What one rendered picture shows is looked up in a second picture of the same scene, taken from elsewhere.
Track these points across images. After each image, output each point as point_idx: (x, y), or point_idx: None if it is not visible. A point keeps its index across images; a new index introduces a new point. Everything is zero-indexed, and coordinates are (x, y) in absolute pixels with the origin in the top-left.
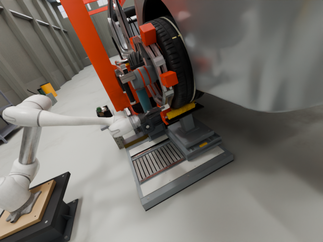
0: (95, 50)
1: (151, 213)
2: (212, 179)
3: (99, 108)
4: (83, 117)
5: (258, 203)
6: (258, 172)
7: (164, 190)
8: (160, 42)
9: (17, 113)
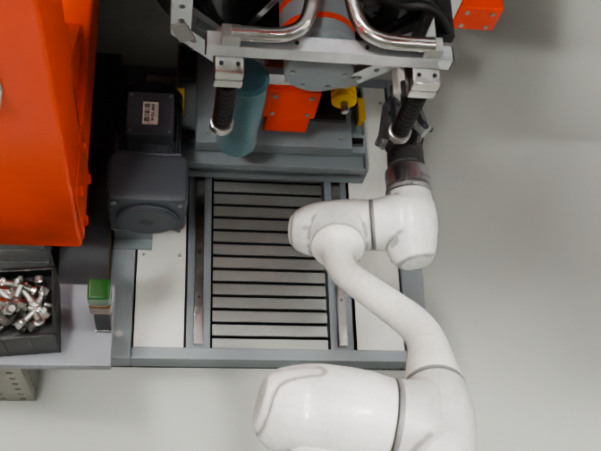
0: (56, 30)
1: None
2: None
3: (110, 287)
4: (394, 292)
5: (521, 140)
6: (460, 82)
7: (416, 289)
8: None
9: (474, 424)
